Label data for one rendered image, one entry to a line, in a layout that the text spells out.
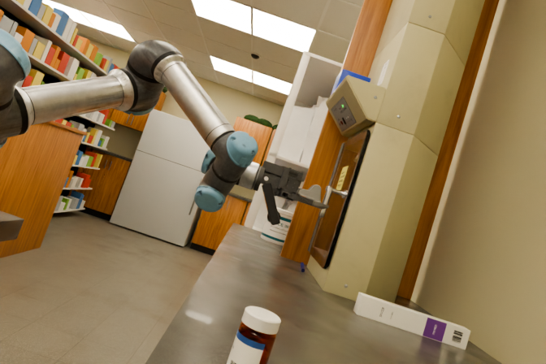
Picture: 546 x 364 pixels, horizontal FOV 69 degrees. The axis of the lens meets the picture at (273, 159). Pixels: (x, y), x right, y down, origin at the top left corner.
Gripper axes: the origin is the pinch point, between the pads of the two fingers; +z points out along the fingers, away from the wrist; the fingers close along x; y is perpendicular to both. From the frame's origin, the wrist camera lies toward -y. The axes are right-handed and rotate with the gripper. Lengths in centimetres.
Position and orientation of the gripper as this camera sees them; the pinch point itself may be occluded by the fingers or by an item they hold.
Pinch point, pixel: (322, 207)
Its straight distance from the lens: 112.3
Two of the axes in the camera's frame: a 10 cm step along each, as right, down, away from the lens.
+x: -0.5, 0.8, 10.0
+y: 3.2, -9.4, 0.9
